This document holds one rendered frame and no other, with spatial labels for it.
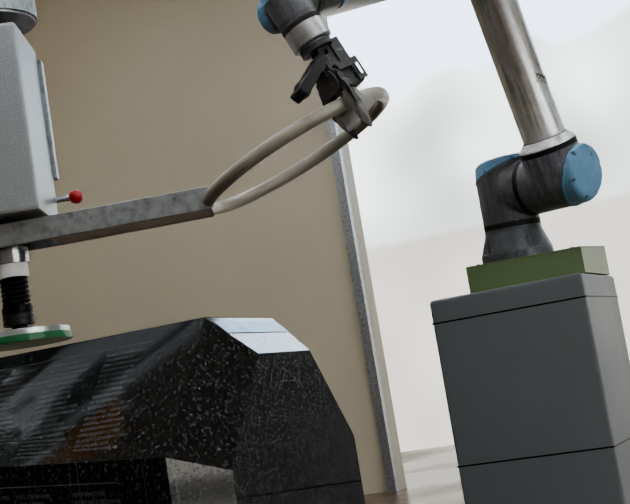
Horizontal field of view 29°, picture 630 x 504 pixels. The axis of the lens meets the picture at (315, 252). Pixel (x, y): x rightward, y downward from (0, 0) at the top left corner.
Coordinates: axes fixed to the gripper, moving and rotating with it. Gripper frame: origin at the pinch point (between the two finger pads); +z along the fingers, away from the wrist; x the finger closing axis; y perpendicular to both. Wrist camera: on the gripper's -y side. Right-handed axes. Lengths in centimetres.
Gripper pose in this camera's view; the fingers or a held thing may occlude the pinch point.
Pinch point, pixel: (358, 128)
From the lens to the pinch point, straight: 250.5
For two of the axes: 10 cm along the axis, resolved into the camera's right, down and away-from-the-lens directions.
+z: 5.3, 8.4, -0.9
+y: 7.2, -3.9, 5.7
